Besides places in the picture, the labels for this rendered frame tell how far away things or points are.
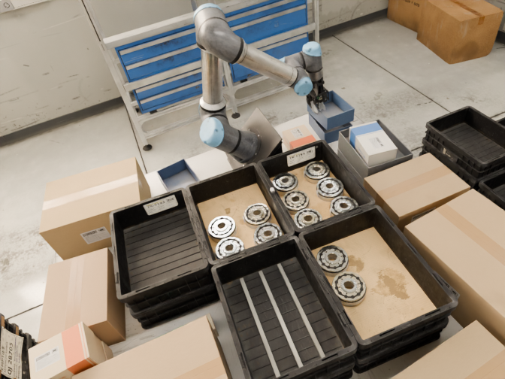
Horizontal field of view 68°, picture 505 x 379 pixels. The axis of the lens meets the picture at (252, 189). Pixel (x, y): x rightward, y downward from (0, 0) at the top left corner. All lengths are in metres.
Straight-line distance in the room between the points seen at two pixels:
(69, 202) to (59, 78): 2.38
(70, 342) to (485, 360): 1.13
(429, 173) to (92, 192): 1.35
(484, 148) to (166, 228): 1.69
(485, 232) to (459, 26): 2.77
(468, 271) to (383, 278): 0.24
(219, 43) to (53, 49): 2.64
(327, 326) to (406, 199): 0.56
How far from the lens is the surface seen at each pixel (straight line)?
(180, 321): 1.42
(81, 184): 1.77
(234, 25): 3.12
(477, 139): 2.40
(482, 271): 1.29
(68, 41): 3.85
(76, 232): 1.66
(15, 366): 2.10
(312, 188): 1.52
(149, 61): 3.02
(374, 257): 1.32
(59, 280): 1.52
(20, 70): 3.96
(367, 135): 1.66
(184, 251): 1.41
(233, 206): 1.49
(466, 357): 1.19
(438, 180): 1.55
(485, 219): 1.42
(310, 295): 1.24
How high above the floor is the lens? 1.92
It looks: 45 degrees down
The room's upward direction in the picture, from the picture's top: 12 degrees counter-clockwise
